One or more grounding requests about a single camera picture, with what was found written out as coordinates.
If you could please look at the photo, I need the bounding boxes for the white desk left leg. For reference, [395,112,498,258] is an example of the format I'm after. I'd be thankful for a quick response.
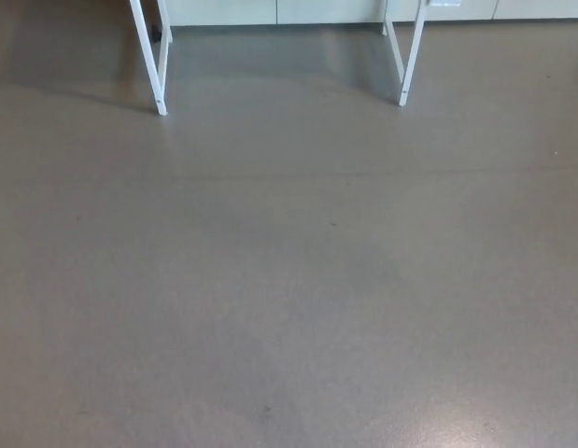
[128,0,174,117]

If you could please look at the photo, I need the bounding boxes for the white cabinet row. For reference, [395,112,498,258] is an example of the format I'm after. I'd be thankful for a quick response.
[168,0,578,27]

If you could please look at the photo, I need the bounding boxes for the white desk right leg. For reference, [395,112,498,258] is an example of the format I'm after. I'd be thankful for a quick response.
[381,0,430,107]

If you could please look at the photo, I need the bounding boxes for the white desk leg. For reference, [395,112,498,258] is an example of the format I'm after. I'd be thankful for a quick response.
[128,0,174,117]
[381,0,430,107]

